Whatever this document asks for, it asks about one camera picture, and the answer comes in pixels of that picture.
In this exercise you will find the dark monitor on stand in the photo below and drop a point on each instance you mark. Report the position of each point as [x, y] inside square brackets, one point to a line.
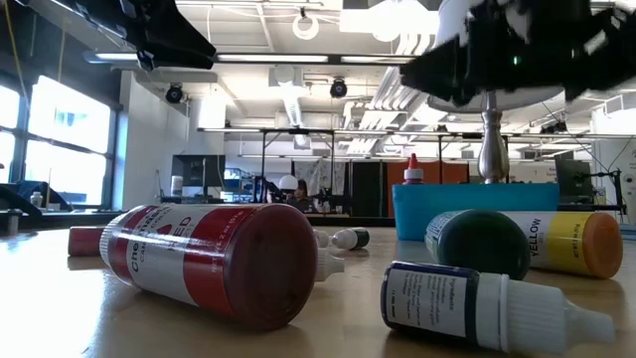
[571, 176]

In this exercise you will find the long ceiling light bar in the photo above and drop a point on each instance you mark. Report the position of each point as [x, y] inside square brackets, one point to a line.
[273, 58]

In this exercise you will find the large red food coloring bottle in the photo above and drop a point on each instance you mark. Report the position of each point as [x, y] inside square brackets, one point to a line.
[213, 263]

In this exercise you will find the large yellow food coloring bottle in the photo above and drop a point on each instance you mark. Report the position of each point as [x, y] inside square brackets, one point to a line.
[571, 243]

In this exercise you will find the small white-capped dropper bottle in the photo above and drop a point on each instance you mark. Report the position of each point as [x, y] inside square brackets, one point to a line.
[322, 238]

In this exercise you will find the red-orange food coloring bottle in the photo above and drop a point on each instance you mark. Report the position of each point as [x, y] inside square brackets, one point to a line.
[84, 241]

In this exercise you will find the small dark blue dropper bottle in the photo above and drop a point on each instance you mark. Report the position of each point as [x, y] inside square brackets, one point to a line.
[447, 303]

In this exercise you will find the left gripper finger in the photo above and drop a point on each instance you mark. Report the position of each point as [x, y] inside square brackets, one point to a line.
[179, 45]

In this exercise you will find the person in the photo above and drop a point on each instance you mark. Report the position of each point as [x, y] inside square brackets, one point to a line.
[300, 198]

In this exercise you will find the white globe lamp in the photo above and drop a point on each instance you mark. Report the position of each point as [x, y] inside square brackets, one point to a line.
[288, 182]

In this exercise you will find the small black dropper bottle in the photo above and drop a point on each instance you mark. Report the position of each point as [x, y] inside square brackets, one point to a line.
[350, 238]

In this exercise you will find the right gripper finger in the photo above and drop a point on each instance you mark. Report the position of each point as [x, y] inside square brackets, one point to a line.
[442, 69]

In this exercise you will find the table lamp with white shade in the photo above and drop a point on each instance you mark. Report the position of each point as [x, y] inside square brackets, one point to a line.
[493, 149]

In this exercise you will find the black aluminium table frame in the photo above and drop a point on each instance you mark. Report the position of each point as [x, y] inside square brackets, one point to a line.
[20, 201]

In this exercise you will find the black cabinet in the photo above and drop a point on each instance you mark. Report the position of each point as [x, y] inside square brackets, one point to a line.
[366, 189]

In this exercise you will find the large green food coloring bottle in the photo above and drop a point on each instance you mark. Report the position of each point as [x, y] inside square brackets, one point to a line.
[477, 243]

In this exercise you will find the teal plastic bin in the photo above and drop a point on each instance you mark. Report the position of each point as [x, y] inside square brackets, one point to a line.
[472, 209]

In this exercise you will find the background black robot arm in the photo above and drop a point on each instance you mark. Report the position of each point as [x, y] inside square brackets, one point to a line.
[332, 200]

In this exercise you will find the orange partition panel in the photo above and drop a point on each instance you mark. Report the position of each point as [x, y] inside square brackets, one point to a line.
[447, 173]

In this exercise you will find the patterned grey curtain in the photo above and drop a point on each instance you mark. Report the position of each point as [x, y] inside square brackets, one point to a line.
[320, 174]

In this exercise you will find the small white jar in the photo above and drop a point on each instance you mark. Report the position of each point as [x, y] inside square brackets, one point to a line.
[36, 200]

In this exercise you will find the red-tipped food coloring bottle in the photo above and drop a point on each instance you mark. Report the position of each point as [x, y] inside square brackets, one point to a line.
[413, 173]

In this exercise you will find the black ceiling camera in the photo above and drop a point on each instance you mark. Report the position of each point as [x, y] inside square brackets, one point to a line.
[174, 93]
[338, 88]

